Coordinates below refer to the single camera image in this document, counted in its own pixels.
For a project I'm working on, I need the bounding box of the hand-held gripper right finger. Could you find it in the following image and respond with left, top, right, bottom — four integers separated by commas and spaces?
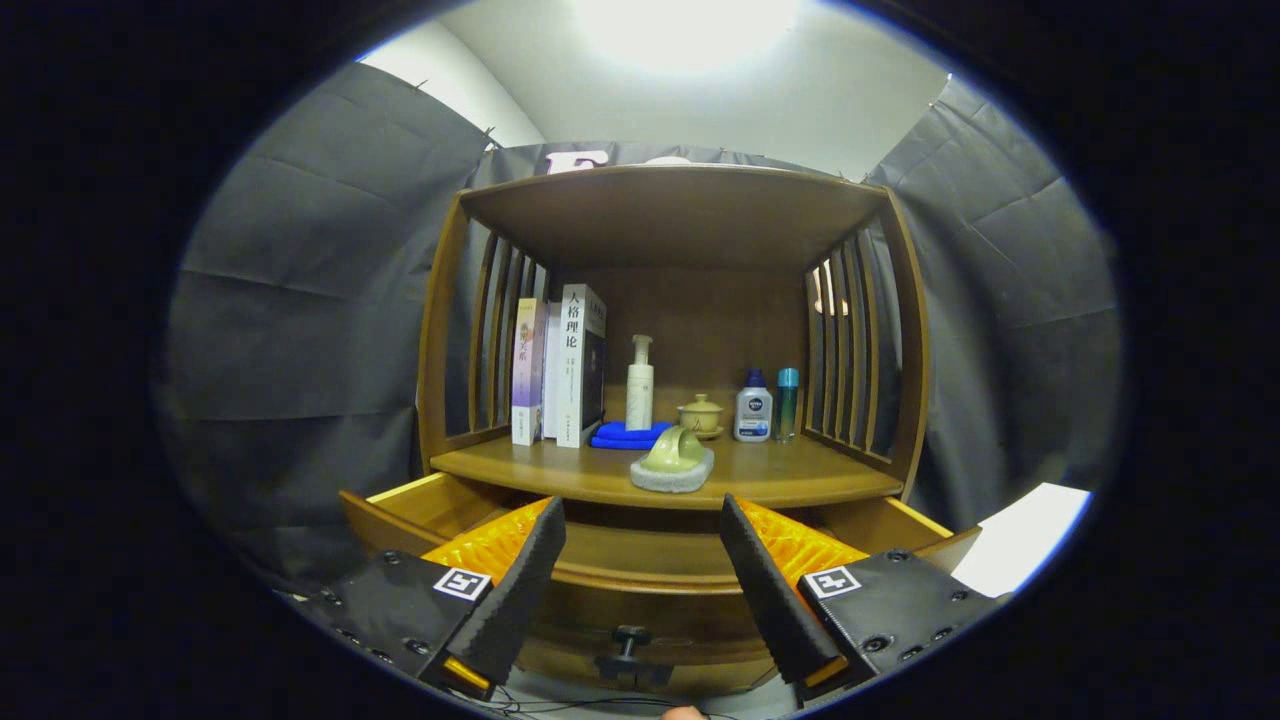
718, 494, 1006, 703

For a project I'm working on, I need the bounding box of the wooden countertop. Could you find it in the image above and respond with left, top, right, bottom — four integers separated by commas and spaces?
430, 430, 904, 511

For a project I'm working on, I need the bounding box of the thick white and black book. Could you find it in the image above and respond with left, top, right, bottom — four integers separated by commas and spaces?
557, 283, 608, 449

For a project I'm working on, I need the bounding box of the wooden drawer with black knob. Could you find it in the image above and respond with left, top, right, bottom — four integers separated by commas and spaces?
338, 472, 983, 696

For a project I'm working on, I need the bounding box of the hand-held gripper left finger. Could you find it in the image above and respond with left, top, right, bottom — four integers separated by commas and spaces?
295, 497, 568, 699

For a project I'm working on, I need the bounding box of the blue folded cloth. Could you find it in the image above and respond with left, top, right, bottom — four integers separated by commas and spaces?
590, 420, 673, 451

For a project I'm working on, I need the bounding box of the black backdrop cloth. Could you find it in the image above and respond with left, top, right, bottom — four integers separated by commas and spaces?
155, 60, 1121, 591

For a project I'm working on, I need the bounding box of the green handled cleaning brush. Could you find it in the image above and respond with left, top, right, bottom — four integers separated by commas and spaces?
629, 426, 716, 494

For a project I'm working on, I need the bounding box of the thin white book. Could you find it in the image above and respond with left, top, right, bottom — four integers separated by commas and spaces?
543, 300, 564, 439

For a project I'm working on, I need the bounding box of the white pump bottle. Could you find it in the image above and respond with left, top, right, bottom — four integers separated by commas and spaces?
626, 335, 655, 432

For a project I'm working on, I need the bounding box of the yellow lidded teacup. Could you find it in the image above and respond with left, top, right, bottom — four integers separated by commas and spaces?
677, 393, 726, 441

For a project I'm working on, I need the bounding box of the white bottle with blue cap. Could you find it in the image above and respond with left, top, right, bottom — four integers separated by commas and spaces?
733, 368, 774, 444

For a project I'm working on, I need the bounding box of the brown wooden cabinet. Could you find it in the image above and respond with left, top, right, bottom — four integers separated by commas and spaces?
417, 163, 931, 511

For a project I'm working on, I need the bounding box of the teal bottle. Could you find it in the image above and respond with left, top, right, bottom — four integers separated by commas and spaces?
776, 367, 801, 443

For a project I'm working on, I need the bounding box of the white table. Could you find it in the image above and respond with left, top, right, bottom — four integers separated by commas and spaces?
950, 483, 1093, 599

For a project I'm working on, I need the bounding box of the purple book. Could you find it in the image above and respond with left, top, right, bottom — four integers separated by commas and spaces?
511, 297, 549, 447

